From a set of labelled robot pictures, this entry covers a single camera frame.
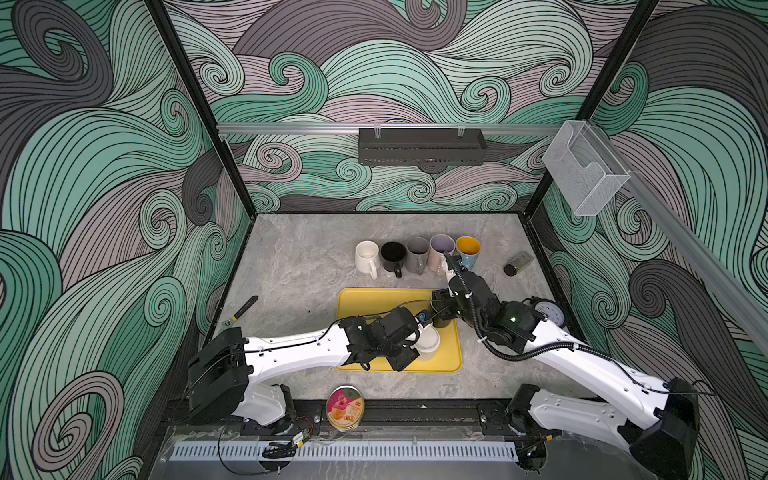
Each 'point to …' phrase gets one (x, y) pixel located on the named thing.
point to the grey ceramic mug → (417, 253)
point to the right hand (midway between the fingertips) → (439, 293)
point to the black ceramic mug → (444, 309)
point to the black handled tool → (229, 322)
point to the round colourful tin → (344, 407)
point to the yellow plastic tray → (375, 302)
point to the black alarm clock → (551, 310)
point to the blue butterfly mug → (468, 249)
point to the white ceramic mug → (428, 343)
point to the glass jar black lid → (518, 262)
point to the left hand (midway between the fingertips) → (410, 344)
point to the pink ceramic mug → (439, 243)
